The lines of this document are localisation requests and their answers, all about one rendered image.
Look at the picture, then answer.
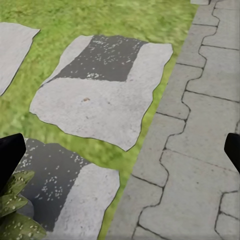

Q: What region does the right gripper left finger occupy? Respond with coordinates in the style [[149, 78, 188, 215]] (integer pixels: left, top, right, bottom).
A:
[[0, 133, 26, 193]]

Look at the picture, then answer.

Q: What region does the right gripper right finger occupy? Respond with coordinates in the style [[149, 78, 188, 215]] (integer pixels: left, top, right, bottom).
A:
[[224, 132, 240, 173]]

